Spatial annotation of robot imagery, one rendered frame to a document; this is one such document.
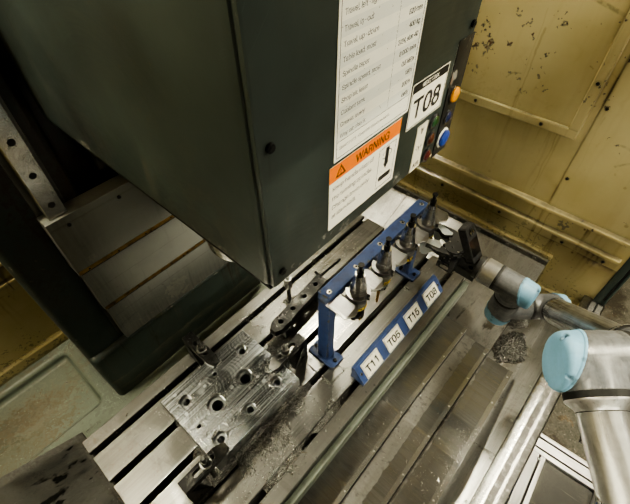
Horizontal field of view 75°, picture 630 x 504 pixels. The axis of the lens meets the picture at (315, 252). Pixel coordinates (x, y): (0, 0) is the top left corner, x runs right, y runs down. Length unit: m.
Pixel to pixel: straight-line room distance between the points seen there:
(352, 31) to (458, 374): 1.27
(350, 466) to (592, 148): 1.18
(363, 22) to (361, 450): 1.15
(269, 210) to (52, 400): 1.51
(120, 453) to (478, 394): 1.10
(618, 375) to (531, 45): 0.93
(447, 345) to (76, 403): 1.36
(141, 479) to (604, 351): 1.09
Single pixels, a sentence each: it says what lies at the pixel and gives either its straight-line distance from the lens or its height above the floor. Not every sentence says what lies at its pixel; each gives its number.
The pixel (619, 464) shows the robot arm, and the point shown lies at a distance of 0.93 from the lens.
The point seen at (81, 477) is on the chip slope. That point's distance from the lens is 1.61.
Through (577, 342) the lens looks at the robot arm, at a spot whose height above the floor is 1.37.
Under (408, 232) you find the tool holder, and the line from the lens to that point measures 1.12.
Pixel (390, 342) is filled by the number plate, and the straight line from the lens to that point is 1.30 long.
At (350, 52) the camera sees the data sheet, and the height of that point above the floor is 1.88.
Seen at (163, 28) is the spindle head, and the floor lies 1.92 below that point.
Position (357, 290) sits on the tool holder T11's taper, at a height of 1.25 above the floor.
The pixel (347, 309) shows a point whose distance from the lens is 1.01.
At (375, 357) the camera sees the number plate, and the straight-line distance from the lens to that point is 1.27.
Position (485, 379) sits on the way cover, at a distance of 1.59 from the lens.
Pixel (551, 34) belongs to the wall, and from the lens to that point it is 1.43.
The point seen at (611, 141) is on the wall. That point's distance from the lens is 1.49.
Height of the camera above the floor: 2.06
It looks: 49 degrees down
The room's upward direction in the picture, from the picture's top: 1 degrees counter-clockwise
